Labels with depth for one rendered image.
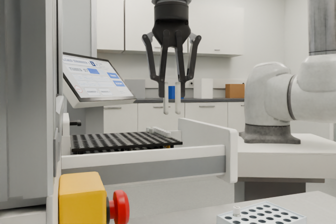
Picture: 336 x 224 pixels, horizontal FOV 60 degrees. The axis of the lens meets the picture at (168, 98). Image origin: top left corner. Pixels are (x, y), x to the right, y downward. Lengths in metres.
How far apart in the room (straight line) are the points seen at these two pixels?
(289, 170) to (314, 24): 0.44
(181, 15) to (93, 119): 1.04
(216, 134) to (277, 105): 0.40
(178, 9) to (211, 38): 3.74
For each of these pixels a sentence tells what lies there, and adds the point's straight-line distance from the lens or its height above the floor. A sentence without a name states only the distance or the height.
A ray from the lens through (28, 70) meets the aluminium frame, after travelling 0.18.
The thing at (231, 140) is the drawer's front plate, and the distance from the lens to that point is 0.61.
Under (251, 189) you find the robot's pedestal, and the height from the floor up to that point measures 0.68.
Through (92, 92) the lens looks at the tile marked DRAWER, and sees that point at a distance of 1.41.
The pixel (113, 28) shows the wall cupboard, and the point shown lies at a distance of 4.00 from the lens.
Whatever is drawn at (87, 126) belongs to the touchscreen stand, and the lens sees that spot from 1.52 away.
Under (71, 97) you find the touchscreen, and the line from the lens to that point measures 1.32.
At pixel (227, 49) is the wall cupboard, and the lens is 4.45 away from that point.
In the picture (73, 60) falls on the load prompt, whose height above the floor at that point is 1.16.
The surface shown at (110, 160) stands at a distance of 0.55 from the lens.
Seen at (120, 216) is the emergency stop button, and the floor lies 0.87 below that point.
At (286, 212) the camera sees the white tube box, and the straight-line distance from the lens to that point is 0.58.
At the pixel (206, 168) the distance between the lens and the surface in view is 0.61.
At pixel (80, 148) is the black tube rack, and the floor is 0.90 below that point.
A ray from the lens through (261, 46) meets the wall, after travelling 5.20.
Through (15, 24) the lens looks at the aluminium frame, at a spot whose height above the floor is 1.05.
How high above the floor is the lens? 1.01
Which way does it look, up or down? 1 degrees down
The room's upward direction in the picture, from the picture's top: straight up
